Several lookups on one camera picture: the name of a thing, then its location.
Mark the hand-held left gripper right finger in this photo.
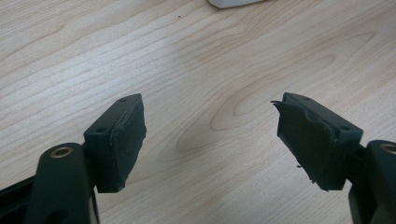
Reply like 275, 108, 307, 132
270, 91, 396, 224

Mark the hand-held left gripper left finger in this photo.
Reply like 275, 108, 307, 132
24, 92, 148, 224

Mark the white object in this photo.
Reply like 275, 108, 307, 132
207, 0, 264, 9

